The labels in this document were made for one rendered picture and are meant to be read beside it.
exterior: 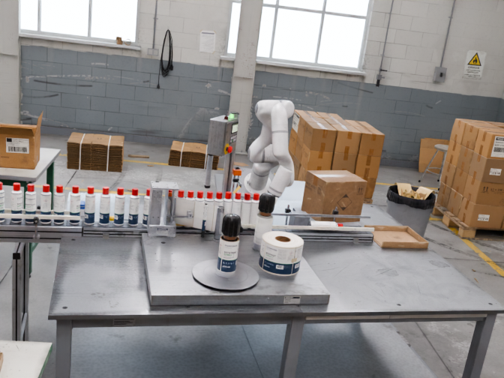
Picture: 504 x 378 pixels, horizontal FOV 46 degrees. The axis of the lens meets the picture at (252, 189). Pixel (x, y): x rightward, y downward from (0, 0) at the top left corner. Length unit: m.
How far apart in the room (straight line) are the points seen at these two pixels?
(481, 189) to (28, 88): 6.00
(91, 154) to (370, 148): 3.22
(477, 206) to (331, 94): 3.15
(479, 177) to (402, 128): 2.91
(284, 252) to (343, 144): 3.91
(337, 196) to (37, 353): 2.05
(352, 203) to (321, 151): 2.85
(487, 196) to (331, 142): 1.70
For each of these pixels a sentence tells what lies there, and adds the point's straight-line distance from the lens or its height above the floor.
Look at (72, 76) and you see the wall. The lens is 8.67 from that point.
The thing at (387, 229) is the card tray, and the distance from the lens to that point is 3.79.
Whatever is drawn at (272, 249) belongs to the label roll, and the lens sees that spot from 2.76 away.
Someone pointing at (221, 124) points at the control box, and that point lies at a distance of 3.12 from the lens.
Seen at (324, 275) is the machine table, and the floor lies 0.83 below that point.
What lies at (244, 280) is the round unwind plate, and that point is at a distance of 2.68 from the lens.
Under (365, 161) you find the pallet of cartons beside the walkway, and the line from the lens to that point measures 6.69.
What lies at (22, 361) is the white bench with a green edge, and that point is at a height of 0.80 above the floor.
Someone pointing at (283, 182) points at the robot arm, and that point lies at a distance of 3.24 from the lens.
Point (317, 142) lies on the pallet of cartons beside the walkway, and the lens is 6.49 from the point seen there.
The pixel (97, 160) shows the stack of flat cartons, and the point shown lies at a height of 0.12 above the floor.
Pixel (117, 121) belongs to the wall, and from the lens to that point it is 8.68.
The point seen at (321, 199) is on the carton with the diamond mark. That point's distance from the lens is 3.62.
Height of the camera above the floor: 2.07
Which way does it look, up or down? 17 degrees down
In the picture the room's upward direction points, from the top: 7 degrees clockwise
